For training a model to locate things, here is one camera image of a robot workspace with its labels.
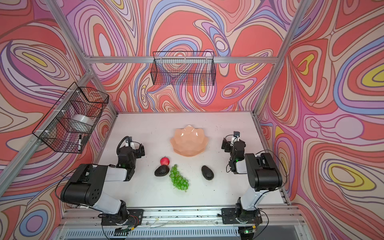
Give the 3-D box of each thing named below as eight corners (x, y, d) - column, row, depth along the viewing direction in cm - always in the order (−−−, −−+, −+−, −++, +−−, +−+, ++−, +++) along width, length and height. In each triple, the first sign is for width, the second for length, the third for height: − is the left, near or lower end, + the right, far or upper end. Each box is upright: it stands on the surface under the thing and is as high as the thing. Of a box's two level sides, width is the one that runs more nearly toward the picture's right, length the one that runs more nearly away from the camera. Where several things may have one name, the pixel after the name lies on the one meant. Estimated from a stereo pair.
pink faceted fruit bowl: (177, 161, 94) (177, 159, 91) (168, 135, 108) (167, 132, 105) (211, 149, 100) (212, 146, 97) (198, 125, 113) (198, 122, 110)
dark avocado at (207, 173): (208, 182, 86) (209, 179, 83) (199, 171, 91) (199, 168, 87) (214, 177, 88) (215, 174, 85) (205, 166, 92) (205, 163, 89)
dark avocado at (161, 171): (155, 176, 88) (153, 173, 85) (157, 167, 92) (155, 164, 88) (168, 176, 88) (167, 173, 85) (169, 167, 92) (168, 164, 88)
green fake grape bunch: (178, 196, 81) (178, 193, 78) (165, 174, 89) (164, 170, 86) (190, 187, 84) (190, 184, 81) (177, 166, 92) (176, 163, 89)
